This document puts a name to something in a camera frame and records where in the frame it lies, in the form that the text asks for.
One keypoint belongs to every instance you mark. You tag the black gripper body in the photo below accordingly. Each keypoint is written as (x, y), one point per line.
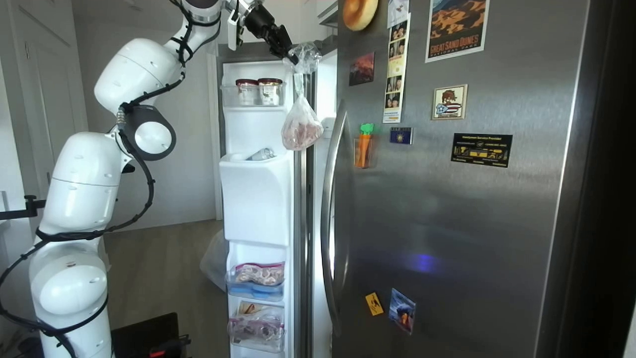
(261, 24)

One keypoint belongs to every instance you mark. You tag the clear bag of meat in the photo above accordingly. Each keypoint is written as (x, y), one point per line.
(301, 123)

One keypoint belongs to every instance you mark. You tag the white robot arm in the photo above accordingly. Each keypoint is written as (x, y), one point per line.
(68, 276)

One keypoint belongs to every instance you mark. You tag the donut fridge magnet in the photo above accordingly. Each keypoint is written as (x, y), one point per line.
(358, 14)

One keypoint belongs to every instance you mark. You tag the photo strip on fridge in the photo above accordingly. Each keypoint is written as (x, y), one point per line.
(396, 69)

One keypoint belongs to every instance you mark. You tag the stainless steel fridge door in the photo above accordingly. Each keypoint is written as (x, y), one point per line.
(479, 248)

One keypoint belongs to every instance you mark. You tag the left ice cream tub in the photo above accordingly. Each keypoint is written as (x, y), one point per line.
(247, 91)

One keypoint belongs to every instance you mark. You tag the ice cream tub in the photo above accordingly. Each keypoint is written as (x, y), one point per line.
(271, 89)
(247, 91)

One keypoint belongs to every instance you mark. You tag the right ice cream tub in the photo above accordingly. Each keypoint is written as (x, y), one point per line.
(271, 89)

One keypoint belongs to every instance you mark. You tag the red sunset photo magnet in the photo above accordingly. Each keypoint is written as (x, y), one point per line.
(362, 69)

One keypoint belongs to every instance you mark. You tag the carrot shaped magnet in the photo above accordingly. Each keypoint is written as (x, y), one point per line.
(364, 143)

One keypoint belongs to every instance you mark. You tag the white open freezer door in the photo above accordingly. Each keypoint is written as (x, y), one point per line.
(257, 181)

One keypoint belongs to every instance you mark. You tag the small blue magnet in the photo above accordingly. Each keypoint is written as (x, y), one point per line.
(400, 135)

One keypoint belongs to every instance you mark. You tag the orange desert poster magnet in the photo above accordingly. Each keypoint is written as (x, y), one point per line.
(456, 28)

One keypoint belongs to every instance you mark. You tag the square bear magnet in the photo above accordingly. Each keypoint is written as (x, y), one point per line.
(450, 101)

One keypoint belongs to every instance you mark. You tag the white interior door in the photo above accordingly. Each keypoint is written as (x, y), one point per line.
(44, 95)

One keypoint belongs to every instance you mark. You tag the black rectangular plaque magnet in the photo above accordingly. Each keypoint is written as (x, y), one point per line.
(481, 149)

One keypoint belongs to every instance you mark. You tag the clear frozen food bag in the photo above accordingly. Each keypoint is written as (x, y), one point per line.
(267, 274)

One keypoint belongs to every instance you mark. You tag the yellow packaged food in door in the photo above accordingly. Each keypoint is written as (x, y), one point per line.
(257, 324)

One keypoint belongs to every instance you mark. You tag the small yellow magnet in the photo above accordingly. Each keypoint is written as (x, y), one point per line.
(374, 304)

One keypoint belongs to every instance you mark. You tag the blue picture magnet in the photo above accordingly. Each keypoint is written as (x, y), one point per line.
(402, 310)

